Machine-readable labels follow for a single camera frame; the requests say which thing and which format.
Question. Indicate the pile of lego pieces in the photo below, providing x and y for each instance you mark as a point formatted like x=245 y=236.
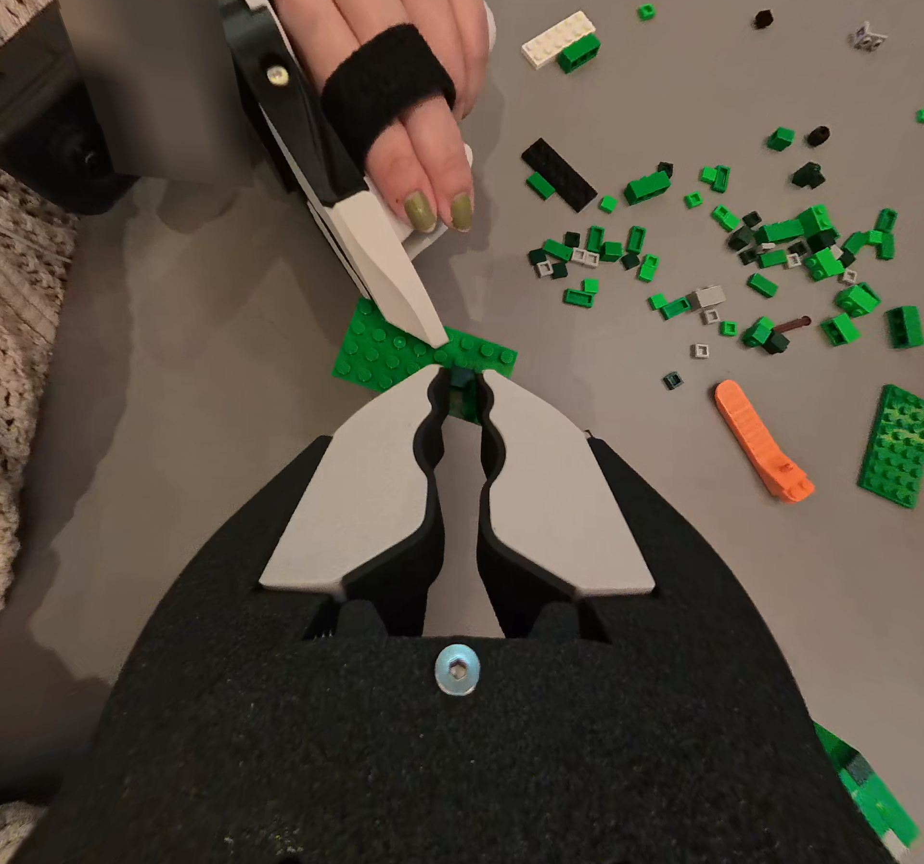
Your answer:
x=779 y=228

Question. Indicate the black lego plate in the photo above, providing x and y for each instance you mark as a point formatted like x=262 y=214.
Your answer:
x=559 y=174

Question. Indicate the small grey lego piece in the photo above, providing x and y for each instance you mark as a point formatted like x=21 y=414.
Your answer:
x=870 y=36

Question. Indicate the brown lego bar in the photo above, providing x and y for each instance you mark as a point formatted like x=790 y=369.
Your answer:
x=794 y=324

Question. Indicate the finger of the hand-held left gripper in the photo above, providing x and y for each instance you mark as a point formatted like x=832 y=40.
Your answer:
x=336 y=243
x=390 y=265

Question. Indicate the green lego block model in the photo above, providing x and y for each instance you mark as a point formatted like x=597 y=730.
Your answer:
x=866 y=784

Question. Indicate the person's cream knit sweater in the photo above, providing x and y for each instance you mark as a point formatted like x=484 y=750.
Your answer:
x=29 y=373

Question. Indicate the orange brick separator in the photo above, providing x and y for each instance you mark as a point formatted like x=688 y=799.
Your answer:
x=758 y=442

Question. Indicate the green lego brick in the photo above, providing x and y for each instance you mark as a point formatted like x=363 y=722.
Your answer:
x=581 y=54

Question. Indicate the black round lego piece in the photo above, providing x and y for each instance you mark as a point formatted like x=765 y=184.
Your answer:
x=818 y=135
x=763 y=18

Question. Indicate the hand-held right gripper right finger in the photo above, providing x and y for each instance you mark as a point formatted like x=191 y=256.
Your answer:
x=563 y=510

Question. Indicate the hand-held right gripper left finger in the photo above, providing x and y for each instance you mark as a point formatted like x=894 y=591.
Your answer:
x=354 y=510

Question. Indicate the white lego brick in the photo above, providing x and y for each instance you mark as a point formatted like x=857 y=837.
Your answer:
x=552 y=41

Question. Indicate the green lego base plate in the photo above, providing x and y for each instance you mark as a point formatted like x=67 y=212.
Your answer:
x=899 y=445
x=375 y=355

